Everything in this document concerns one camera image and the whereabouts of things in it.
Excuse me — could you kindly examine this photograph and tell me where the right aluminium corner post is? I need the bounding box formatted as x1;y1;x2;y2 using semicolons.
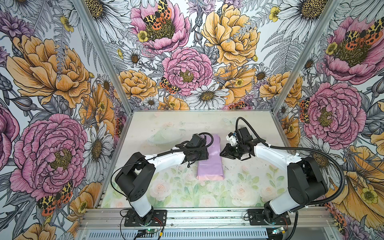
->
272;0;342;115

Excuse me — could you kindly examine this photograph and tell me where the white vented cable duct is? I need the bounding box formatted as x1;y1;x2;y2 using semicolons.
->
83;228;269;240

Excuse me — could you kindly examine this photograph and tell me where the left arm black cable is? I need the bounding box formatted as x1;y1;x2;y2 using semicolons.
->
110;132;214;199

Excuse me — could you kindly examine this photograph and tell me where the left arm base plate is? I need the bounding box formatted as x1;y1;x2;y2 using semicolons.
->
124;209;168;227

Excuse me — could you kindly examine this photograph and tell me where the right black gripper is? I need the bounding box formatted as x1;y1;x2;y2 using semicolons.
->
219;142;247;161

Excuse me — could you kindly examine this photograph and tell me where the aluminium front rail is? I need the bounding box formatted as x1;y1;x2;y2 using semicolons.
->
79;207;335;230

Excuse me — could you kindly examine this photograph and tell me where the aluminium corner post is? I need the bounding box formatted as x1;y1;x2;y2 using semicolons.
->
74;1;134;117
272;0;342;115

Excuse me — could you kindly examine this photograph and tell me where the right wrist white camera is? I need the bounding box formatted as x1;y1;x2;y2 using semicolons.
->
226;133;238;146

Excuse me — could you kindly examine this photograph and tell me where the pink wrapping paper sheet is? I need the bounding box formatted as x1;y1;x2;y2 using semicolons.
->
197;134;225;181

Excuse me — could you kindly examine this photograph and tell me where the left aluminium corner post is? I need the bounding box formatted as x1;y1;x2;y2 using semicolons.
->
74;1;134;117

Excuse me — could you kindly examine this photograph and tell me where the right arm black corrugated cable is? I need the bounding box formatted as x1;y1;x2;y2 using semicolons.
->
235;116;346;208

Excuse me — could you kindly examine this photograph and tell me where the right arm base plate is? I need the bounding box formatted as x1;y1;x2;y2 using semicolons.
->
244;209;292;226

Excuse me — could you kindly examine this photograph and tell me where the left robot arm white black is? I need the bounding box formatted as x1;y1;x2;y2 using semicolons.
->
111;133;214;226

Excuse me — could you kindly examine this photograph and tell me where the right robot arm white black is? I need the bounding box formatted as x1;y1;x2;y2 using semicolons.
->
220;127;328;225

